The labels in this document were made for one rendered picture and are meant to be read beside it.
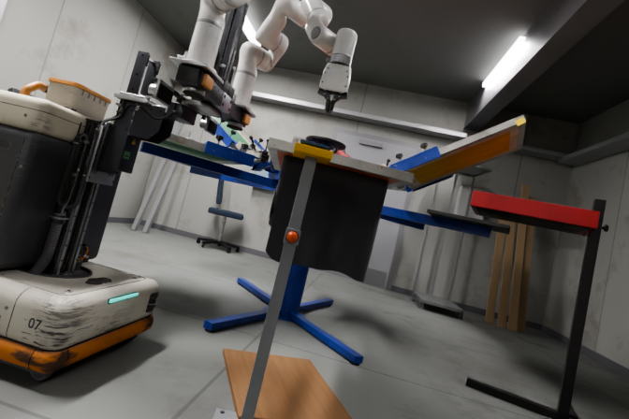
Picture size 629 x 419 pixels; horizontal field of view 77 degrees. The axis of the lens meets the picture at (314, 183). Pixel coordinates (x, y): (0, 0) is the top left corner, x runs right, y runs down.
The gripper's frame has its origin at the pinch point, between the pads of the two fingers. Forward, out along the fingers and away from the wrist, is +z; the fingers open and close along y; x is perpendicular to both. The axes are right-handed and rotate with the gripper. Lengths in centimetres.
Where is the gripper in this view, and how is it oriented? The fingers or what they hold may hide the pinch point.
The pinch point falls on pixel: (329, 107)
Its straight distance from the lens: 142.2
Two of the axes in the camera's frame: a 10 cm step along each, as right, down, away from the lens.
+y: 9.6, 2.2, -1.5
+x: 1.2, 1.3, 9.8
